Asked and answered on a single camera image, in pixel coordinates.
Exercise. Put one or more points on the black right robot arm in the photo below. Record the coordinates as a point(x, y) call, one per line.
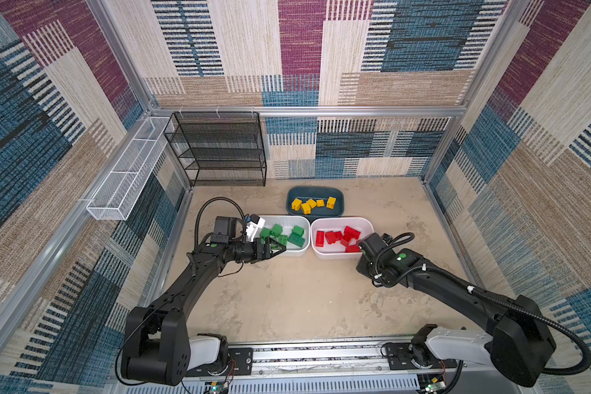
point(514, 337)

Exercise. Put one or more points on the white right plastic bin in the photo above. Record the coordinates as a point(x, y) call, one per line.
point(337, 250)

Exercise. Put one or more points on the black wire shelf rack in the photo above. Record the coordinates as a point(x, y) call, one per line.
point(219, 149)

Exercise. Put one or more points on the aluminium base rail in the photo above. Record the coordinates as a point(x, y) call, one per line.
point(340, 365)

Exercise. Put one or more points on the white wire mesh basket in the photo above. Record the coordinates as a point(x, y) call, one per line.
point(117, 196)

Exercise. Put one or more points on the dark teal plastic bin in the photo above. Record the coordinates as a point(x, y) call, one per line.
point(305, 193)

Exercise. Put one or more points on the white plastic bin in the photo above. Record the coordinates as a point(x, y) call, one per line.
point(289, 232)
point(337, 250)

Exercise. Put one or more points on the white left plastic bin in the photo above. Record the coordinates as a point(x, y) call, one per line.
point(289, 232)

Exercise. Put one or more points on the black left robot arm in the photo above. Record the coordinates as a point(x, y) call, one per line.
point(157, 347)

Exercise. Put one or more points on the long red lego brick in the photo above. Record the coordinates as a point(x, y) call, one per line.
point(319, 239)

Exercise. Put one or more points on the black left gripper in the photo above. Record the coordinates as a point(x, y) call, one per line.
point(266, 250)

